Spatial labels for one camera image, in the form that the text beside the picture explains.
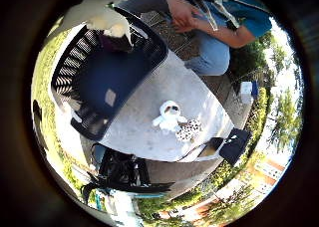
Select white plush toy with sunglasses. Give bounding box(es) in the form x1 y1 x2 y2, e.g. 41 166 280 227
152 100 189 134

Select brown spotted white plush toy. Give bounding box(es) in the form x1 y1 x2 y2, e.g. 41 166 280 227
174 117 203 143

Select black plastic mesh basket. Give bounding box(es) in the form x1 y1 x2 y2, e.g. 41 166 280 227
50 6 170 142

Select dark laptop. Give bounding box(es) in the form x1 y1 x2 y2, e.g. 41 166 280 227
198 136 224 159

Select person in blue shirt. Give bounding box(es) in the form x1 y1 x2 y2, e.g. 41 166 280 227
118 0 274 78

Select white blue box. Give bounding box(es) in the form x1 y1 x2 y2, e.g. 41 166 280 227
238 81 260 105

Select orange white building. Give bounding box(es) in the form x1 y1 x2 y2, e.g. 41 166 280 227
251 157 287 189

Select black cable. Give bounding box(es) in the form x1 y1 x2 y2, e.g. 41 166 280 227
177 140 215 162

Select black folding frame stand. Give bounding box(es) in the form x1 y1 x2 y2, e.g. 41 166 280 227
80 146 176 202

